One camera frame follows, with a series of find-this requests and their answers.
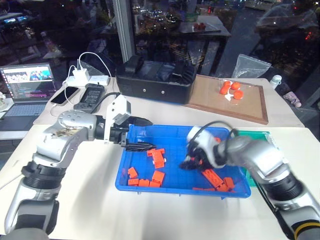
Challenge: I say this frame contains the white charger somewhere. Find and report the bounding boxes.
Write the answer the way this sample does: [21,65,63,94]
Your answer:
[72,67,91,82]

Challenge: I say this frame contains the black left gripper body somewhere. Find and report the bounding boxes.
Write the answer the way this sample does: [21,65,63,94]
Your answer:
[109,113,138,147]

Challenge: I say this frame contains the grey window pillar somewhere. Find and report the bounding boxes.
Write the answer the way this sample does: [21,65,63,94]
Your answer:
[112,0,138,64]

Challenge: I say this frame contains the green plastic bin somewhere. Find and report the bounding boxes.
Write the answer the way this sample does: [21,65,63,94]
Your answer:
[234,130,276,188]

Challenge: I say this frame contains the black handheld controller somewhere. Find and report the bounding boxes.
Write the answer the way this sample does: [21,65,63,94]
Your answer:
[73,83,106,114]

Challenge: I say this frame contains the wood framed cork board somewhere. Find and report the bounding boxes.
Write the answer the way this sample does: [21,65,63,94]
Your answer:
[184,74,270,126]

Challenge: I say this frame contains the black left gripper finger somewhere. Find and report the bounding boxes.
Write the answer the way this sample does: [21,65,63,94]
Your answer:
[134,117,154,127]
[124,142,158,153]

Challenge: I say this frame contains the white charging cable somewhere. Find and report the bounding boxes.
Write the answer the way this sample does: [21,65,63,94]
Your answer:
[49,51,113,118]

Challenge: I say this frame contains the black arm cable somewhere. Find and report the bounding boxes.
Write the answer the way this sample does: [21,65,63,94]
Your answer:
[94,92,121,112]
[191,120,239,151]

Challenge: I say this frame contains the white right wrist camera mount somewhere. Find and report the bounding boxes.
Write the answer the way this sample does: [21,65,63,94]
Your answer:
[186,126,227,169]

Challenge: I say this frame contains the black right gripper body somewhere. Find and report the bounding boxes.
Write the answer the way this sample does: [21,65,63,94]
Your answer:
[187,143,214,171]

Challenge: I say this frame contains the open laptop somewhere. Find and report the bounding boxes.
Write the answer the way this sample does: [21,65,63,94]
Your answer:
[0,63,57,132]

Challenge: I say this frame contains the smartphone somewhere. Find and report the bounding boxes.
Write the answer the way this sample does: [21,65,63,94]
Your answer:
[50,86,81,106]

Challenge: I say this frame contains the long orange block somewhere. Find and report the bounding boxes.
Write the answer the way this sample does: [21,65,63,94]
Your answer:
[201,168,224,189]

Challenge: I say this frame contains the thin white cable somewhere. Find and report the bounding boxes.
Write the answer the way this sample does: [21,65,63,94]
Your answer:
[0,172,24,191]

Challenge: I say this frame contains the blue plastic bin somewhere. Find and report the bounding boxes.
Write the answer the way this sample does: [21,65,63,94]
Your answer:
[114,124,252,200]

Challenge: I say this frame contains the black storage case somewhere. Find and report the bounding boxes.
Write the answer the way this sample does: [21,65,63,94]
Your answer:
[115,55,199,106]

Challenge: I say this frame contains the grey rounded shape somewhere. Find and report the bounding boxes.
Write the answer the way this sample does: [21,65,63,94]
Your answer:
[0,226,50,240]

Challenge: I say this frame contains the white power strip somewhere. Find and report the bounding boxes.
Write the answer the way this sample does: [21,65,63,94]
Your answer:
[61,74,111,87]

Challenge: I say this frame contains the pink cloth item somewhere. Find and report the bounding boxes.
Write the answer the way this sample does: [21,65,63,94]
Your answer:
[283,90,302,109]

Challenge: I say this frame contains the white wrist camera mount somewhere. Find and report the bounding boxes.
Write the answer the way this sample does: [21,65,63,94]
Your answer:
[103,94,132,145]
[186,126,227,169]

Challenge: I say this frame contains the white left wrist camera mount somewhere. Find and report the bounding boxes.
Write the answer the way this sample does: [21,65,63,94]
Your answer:
[103,94,132,145]

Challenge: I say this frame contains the white bottle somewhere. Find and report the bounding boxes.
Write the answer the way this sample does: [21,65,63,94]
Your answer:
[269,74,283,90]

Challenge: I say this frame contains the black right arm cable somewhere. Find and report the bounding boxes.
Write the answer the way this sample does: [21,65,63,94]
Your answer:
[191,120,239,151]

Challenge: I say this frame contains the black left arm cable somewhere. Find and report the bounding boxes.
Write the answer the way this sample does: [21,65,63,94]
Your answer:
[94,92,121,112]

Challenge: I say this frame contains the clear plastic zip bag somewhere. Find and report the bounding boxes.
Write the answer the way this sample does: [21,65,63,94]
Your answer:
[230,53,272,80]

